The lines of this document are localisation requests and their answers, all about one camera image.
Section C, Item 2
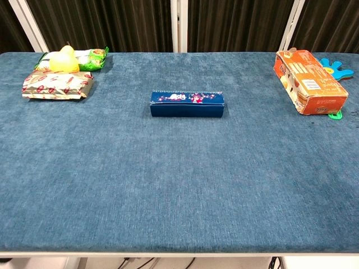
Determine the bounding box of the blue velvet table cloth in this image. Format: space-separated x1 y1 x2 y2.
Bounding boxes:
0 52 359 253

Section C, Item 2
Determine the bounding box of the grey frame post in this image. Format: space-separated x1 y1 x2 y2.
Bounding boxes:
279 0 306 52
8 0 50 53
170 0 188 53

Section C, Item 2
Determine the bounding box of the black cable bundle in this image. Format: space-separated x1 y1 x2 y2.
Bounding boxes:
116 257 196 269
268 256 283 269

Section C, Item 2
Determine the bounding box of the orange carton box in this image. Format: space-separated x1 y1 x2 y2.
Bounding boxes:
273 47 349 115

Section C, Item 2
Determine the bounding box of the green snack packet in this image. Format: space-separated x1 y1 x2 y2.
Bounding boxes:
34 46 109 72

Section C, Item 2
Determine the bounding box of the yellow pear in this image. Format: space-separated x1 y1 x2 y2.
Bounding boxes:
49 41 80 73

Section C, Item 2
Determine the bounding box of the blue hand clapper toy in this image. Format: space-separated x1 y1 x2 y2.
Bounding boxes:
319 58 355 121

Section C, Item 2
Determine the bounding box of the dark pleated curtain panel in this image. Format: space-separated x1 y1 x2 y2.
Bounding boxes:
26 0 172 53
187 0 295 53
0 0 35 54
290 0 359 54

